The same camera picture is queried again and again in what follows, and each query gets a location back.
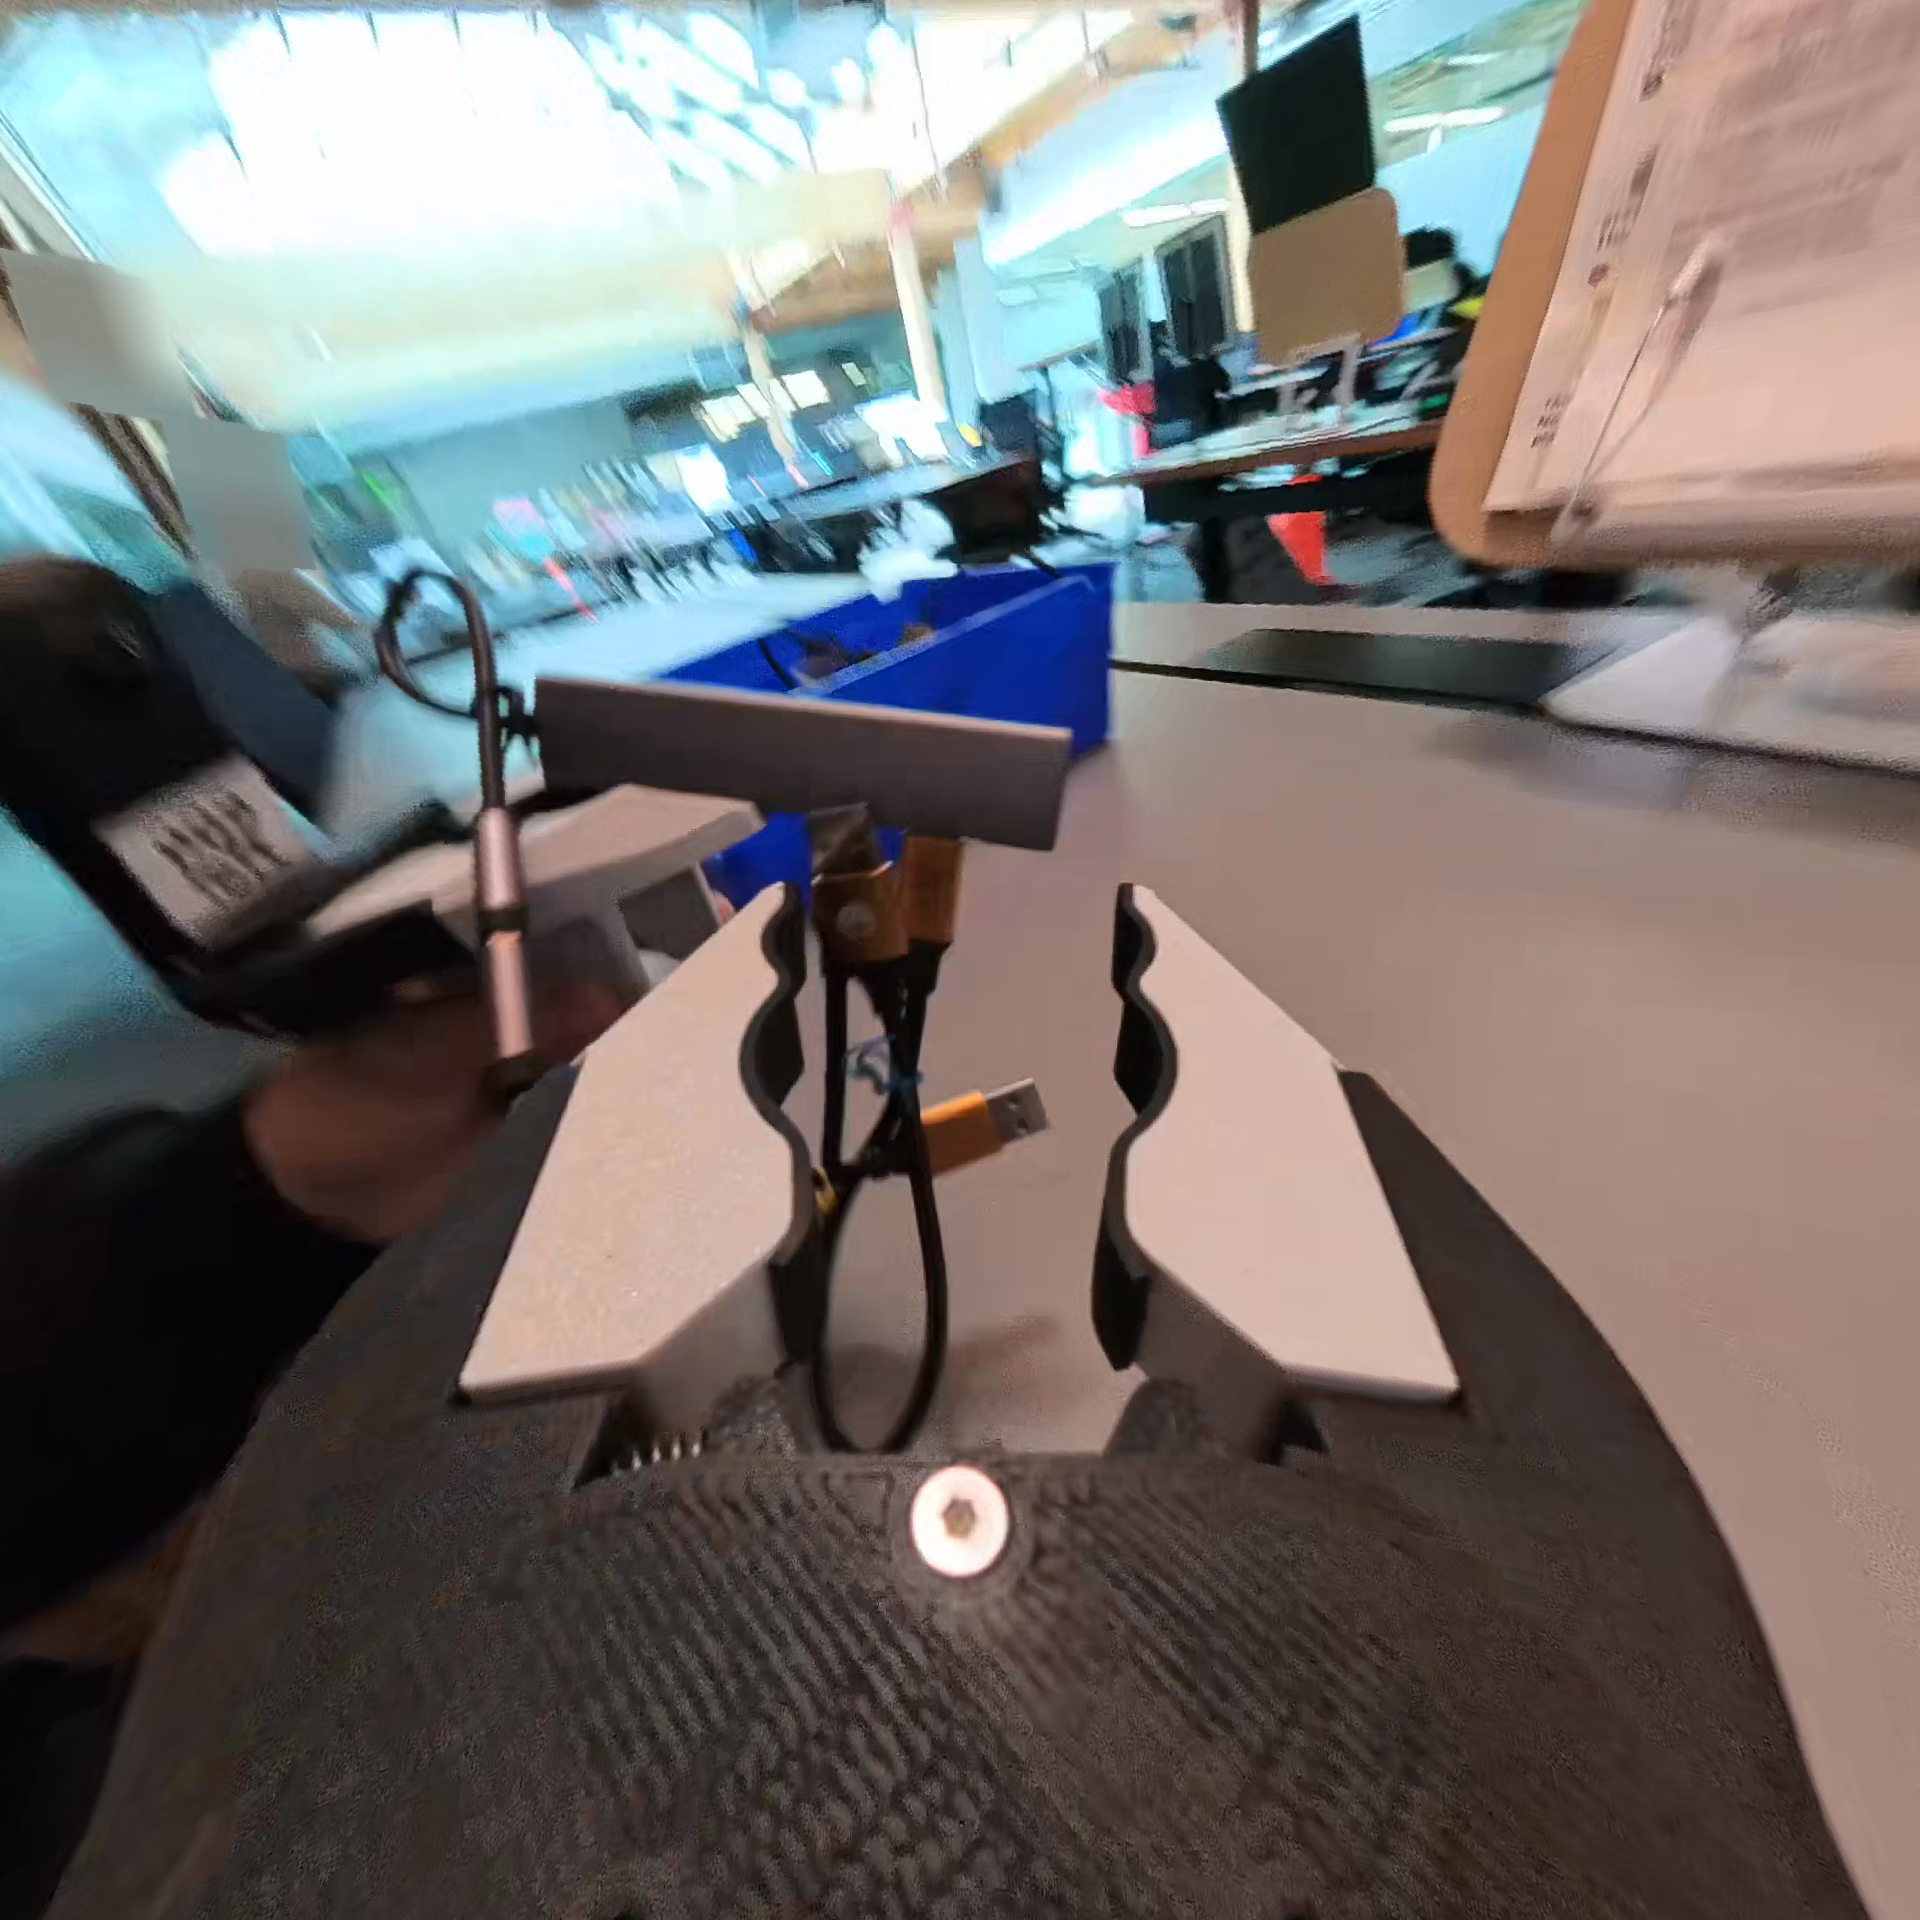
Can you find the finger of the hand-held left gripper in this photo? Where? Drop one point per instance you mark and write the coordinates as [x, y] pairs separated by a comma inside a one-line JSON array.
[[629, 839]]

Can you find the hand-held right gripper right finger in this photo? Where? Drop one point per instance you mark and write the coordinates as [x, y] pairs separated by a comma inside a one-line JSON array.
[[1276, 1201]]

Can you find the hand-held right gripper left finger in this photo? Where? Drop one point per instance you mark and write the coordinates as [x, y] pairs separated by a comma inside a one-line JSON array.
[[644, 1201]]

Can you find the blue plastic bin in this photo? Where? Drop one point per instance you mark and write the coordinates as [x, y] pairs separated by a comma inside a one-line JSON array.
[[990, 662]]

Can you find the person's left hand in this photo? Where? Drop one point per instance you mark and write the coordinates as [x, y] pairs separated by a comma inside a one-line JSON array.
[[389, 1110]]

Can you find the wooden background desk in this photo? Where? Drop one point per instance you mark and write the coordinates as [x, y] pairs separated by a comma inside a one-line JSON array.
[[1290, 450]]

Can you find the beige board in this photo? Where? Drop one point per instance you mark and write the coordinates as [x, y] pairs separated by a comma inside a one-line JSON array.
[[1329, 278]]

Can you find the black hanging panel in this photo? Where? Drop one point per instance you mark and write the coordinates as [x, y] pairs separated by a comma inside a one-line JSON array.
[[1298, 128]]

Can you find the printed instruction sheet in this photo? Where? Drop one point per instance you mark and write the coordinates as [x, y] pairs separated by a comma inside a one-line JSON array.
[[1770, 225]]

